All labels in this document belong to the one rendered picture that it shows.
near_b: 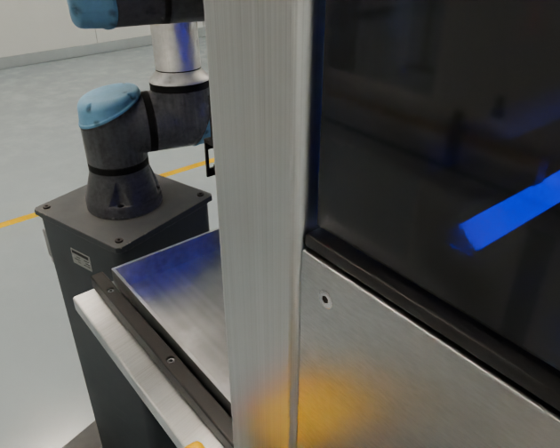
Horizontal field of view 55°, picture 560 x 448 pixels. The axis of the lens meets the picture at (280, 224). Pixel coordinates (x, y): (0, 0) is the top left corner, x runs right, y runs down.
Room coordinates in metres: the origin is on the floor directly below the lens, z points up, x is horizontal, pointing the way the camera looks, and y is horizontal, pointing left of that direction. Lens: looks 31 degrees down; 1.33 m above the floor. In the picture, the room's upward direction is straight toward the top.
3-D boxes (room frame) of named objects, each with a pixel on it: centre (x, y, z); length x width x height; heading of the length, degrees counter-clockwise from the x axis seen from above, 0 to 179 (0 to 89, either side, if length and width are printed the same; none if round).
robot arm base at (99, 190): (0.98, 0.32, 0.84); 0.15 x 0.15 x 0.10
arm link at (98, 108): (0.98, 0.31, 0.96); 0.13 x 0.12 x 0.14; 112
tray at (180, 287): (0.52, 0.01, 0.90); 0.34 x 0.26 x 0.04; 38
